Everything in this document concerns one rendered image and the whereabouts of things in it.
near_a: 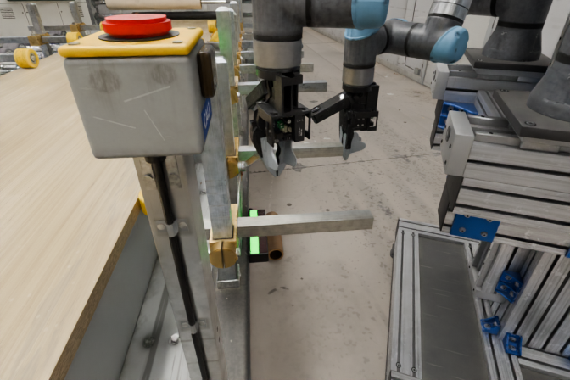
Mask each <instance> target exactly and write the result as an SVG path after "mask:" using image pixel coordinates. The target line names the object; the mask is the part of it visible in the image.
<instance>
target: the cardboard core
mask: <svg viewBox="0 0 570 380"><path fill-rule="evenodd" d="M266 215H278V213H276V212H274V211H271V212H268V213H267V214H266ZM267 242H268V253H269V259H270V260H280V259H281V258H282V257H283V247H282V235H277V236H267Z"/></svg>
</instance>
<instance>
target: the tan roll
mask: <svg viewBox="0 0 570 380"><path fill-rule="evenodd" d="M225 3H230V0H95V4H96V5H106V6H107V8H108V9H109V10H166V9H202V4H225Z"/></svg>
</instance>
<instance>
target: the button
mask: <svg viewBox="0 0 570 380"><path fill-rule="evenodd" d="M105 19H106V21H104V22H102V25H103V31H104V32H105V33H108V34H109V36H111V37H114V38H147V37H155V36H163V35H166V34H169V30H171V29H172V24H171V20H170V19H167V18H166V15H164V14H121V15H113V16H109V17H106V18H105Z"/></svg>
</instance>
